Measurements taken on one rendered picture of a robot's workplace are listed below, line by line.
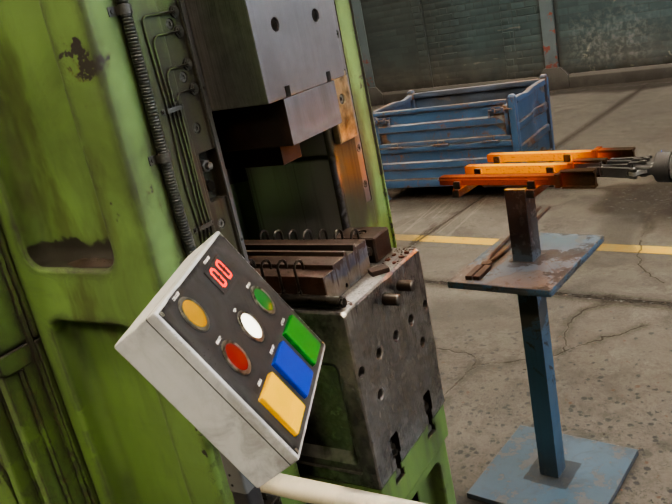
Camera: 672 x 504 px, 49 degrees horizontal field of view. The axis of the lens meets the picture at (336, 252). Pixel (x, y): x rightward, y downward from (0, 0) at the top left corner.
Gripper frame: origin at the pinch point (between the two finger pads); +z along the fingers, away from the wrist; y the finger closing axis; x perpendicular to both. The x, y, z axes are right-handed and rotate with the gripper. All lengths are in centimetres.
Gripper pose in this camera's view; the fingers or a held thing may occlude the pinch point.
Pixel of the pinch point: (589, 167)
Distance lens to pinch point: 198.9
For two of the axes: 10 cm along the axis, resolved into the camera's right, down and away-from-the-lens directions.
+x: -1.9, -9.3, -3.1
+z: -7.6, -0.6, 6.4
